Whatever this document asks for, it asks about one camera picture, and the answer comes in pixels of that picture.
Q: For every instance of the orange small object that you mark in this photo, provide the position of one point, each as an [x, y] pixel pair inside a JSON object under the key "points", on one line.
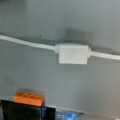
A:
{"points": [[29, 98]]}

